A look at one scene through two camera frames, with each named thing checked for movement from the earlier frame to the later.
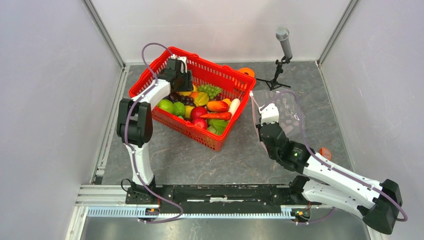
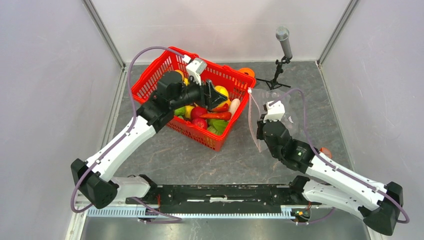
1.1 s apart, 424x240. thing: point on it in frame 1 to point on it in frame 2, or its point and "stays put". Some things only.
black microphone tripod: (273, 83) stays put
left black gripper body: (184, 84) to (206, 100)
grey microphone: (282, 33) stays put
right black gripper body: (271, 154) stays put
